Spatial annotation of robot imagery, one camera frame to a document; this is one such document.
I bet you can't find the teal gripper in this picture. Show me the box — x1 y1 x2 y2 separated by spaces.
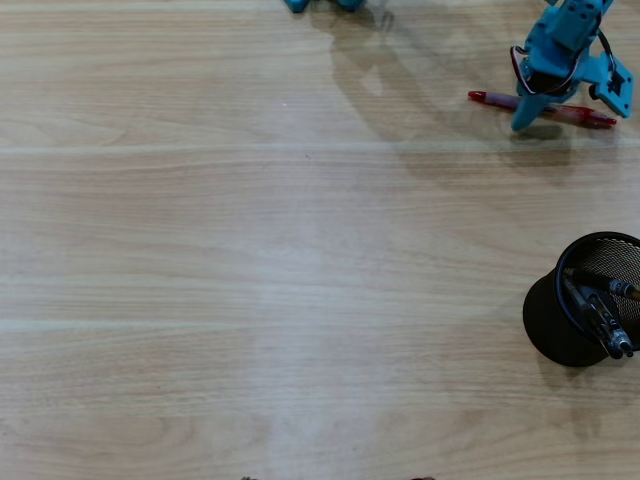
510 13 617 133

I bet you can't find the red transparent pen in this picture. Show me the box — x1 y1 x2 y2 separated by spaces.
467 89 619 130

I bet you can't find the transparent pen with black grip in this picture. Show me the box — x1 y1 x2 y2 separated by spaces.
563 277 626 361
587 292 636 359

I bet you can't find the teal robot base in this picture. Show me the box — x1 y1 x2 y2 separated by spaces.
283 0 368 14

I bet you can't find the black mesh pen holder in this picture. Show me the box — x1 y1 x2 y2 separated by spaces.
522 230 640 369

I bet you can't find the red white black servo wire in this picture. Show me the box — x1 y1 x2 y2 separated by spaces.
508 43 576 97

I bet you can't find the teal wrist camera housing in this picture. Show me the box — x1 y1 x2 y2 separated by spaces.
588 52 635 120

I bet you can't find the black camera cable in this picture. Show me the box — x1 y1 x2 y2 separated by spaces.
596 29 617 71

